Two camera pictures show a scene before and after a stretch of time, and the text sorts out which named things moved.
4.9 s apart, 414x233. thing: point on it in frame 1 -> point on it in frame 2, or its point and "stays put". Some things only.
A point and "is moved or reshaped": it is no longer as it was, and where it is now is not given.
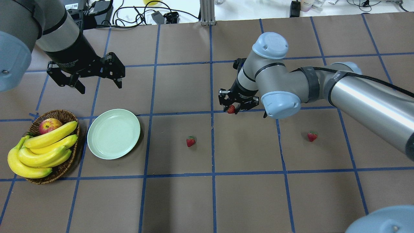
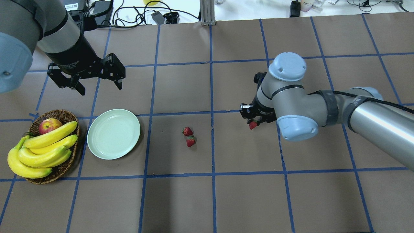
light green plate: (112, 133) stays put
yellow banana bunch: (33, 156) stays put
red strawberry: (312, 136) is moved or reshaped
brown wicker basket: (65, 117) stays put
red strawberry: (231, 109) -> (187, 131)
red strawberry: (190, 140) stays put
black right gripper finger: (225, 103) -> (245, 111)
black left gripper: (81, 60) stays put
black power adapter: (295, 9) stays put
